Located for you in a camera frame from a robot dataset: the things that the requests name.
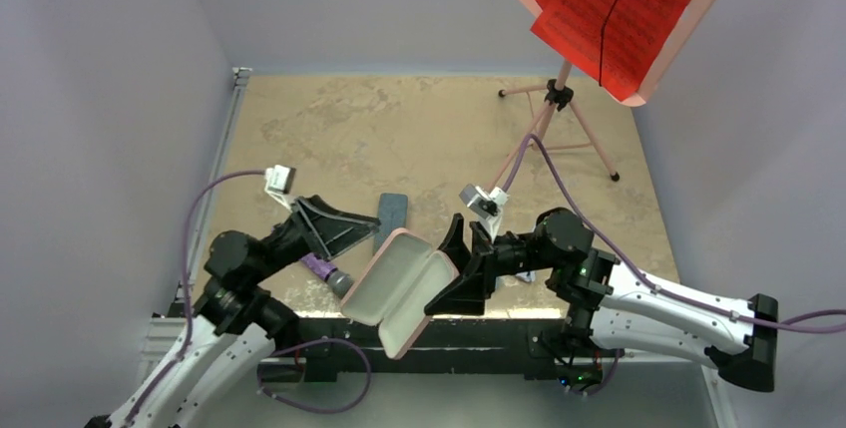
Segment pink music stand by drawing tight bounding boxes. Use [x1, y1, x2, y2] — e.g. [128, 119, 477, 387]
[489, 0, 751, 192]

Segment teal glasses case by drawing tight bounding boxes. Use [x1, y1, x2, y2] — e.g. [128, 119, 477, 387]
[372, 193, 409, 254]

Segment red sheet music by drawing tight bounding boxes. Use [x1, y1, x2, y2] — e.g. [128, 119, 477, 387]
[531, 0, 691, 101]

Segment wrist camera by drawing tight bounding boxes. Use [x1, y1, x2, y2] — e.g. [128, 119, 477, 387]
[263, 165, 296, 211]
[459, 184, 509, 239]

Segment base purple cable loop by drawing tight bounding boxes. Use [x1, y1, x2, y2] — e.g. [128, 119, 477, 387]
[253, 336, 373, 414]

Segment purple microphone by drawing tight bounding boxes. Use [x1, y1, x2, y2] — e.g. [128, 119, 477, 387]
[300, 253, 354, 298]

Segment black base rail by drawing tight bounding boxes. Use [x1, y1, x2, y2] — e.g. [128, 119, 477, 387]
[259, 317, 615, 380]

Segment white folded glasses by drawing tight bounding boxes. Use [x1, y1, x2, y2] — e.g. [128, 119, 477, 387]
[515, 271, 535, 282]

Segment pink glasses case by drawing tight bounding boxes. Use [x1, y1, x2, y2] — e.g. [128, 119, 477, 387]
[340, 228, 458, 360]

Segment aluminium frame rail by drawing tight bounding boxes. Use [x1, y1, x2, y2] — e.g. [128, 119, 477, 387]
[119, 66, 253, 428]

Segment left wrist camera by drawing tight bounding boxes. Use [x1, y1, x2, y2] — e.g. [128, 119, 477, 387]
[263, 165, 296, 211]

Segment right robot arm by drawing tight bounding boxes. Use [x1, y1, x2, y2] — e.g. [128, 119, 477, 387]
[424, 208, 778, 393]

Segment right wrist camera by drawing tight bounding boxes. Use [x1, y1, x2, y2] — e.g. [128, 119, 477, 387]
[459, 184, 509, 239]

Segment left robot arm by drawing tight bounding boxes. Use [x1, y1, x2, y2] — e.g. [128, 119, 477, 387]
[87, 196, 380, 427]

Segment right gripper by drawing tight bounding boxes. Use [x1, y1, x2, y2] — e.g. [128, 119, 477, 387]
[413, 215, 558, 316]

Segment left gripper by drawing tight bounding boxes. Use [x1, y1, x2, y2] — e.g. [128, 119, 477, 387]
[246, 194, 380, 283]

